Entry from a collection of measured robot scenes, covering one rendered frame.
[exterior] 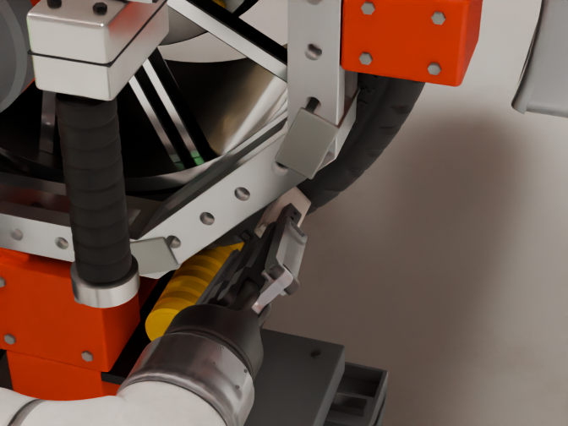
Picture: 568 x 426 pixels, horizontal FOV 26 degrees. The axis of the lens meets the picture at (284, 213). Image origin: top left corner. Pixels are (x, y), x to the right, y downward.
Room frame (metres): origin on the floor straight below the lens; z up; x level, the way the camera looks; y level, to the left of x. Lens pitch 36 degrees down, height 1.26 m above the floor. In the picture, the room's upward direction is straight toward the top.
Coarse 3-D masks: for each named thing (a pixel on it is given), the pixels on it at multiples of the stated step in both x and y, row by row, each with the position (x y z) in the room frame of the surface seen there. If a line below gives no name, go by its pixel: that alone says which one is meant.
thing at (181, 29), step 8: (224, 0) 1.03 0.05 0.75; (232, 0) 1.02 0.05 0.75; (240, 0) 1.02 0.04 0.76; (168, 8) 1.04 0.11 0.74; (232, 8) 1.02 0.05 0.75; (168, 16) 1.04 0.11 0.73; (176, 16) 1.04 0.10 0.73; (176, 24) 1.04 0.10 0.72; (184, 24) 1.04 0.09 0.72; (192, 24) 1.04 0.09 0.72; (168, 32) 1.04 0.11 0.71; (176, 32) 1.04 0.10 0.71; (184, 32) 1.04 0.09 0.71; (192, 32) 1.04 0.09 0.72; (200, 32) 1.03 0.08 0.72; (168, 40) 1.04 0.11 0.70; (176, 40) 1.04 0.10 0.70; (184, 40) 1.04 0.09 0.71
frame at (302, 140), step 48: (288, 0) 0.80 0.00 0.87; (336, 0) 0.79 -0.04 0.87; (288, 48) 0.80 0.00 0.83; (336, 48) 0.79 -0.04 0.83; (288, 96) 0.80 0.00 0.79; (336, 96) 0.79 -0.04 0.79; (288, 144) 0.80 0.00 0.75; (336, 144) 0.79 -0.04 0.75; (0, 192) 0.93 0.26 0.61; (48, 192) 0.91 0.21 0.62; (192, 192) 0.87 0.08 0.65; (240, 192) 0.82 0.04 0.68; (0, 240) 0.88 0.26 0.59; (48, 240) 0.86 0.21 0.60; (144, 240) 0.84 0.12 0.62; (192, 240) 0.82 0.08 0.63
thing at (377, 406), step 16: (0, 352) 1.19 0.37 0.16; (352, 368) 1.16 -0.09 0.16; (368, 368) 1.16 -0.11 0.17; (352, 384) 1.15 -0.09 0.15; (368, 384) 1.15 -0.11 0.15; (384, 384) 1.13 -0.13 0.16; (336, 400) 1.09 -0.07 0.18; (352, 400) 1.09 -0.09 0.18; (368, 400) 1.10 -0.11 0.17; (384, 400) 1.14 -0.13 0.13; (336, 416) 1.08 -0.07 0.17; (352, 416) 1.08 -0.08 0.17; (368, 416) 1.07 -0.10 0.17
